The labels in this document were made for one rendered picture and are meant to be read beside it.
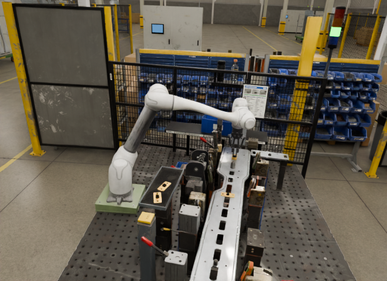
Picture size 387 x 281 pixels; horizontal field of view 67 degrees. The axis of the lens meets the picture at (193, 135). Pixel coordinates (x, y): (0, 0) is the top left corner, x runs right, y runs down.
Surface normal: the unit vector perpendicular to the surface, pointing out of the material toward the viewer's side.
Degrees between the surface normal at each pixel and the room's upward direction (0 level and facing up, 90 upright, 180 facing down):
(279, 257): 0
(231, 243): 0
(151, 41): 90
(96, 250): 0
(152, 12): 90
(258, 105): 90
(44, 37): 90
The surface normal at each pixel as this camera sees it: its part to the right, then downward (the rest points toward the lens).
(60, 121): -0.08, 0.43
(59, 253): 0.04, -0.91
